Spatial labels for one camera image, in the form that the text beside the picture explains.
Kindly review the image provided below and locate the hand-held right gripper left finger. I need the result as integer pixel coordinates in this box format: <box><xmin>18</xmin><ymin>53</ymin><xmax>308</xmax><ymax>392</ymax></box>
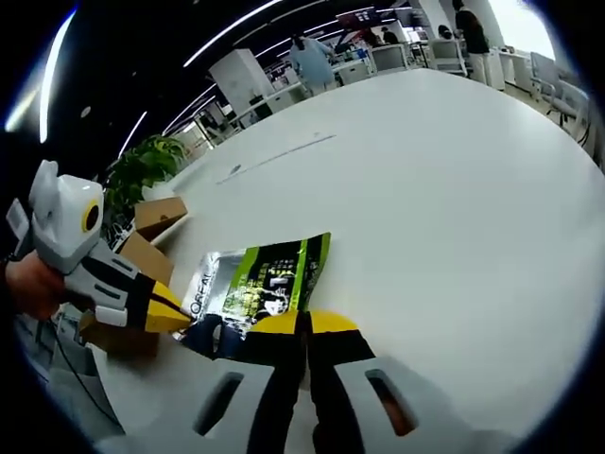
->
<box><xmin>160</xmin><ymin>309</ymin><xmax>309</xmax><ymax>454</ymax></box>

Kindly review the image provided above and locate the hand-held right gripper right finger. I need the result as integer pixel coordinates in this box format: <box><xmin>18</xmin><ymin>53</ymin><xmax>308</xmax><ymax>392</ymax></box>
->
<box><xmin>304</xmin><ymin>309</ymin><xmax>467</xmax><ymax>454</ymax></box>

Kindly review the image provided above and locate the brown cardboard shoe box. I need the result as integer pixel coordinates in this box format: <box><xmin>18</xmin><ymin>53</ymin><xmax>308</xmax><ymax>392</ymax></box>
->
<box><xmin>78</xmin><ymin>197</ymin><xmax>190</xmax><ymax>361</ymax></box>

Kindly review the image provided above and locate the green silver soft pouch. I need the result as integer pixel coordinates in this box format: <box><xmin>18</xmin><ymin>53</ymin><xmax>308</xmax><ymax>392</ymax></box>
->
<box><xmin>172</xmin><ymin>231</ymin><xmax>333</xmax><ymax>363</ymax></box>

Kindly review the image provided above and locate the person's left hand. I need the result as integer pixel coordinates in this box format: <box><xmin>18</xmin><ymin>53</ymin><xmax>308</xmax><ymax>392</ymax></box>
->
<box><xmin>4</xmin><ymin>253</ymin><xmax>72</xmax><ymax>321</ymax></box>

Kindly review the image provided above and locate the potted green plant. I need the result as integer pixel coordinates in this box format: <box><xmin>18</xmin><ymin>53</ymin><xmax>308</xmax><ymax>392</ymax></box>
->
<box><xmin>104</xmin><ymin>134</ymin><xmax>188</xmax><ymax>223</ymax></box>

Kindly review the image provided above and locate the grey mesh office chair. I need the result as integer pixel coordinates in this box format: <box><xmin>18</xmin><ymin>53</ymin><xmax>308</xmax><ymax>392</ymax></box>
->
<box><xmin>46</xmin><ymin>344</ymin><xmax>124</xmax><ymax>434</ymax></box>

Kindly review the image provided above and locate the white office chair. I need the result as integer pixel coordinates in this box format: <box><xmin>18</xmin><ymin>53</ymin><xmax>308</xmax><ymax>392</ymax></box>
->
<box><xmin>372</xmin><ymin>44</ymin><xmax>410</xmax><ymax>72</ymax></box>
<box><xmin>432</xmin><ymin>37</ymin><xmax>469</xmax><ymax>76</ymax></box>

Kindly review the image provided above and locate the black cable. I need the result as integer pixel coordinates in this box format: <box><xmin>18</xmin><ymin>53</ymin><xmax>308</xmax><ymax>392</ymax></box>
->
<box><xmin>54</xmin><ymin>311</ymin><xmax>127</xmax><ymax>434</ymax></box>

